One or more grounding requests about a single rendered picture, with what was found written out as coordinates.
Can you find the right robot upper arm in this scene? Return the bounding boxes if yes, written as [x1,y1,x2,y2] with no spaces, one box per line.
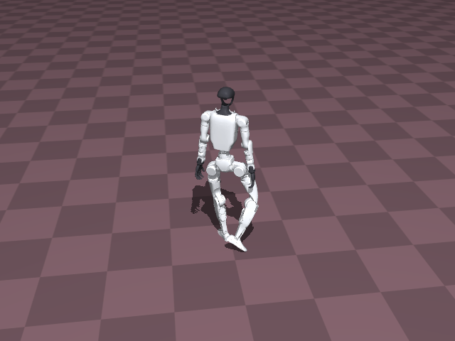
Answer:
[236,115,251,149]

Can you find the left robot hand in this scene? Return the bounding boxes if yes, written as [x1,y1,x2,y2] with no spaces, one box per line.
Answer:
[195,158,205,180]

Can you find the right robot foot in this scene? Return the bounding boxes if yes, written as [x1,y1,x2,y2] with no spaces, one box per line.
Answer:
[226,234,247,251]

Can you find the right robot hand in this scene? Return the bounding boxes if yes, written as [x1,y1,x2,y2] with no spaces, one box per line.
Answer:
[248,166,255,188]

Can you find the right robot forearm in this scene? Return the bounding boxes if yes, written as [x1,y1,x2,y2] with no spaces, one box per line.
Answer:
[244,141,255,170]

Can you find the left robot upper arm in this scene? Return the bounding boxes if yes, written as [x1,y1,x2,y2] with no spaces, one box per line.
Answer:
[200,111,212,143]

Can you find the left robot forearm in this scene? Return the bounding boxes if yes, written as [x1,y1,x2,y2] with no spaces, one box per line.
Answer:
[197,139,207,163]

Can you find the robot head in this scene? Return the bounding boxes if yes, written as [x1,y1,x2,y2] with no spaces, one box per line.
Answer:
[216,87,235,116]

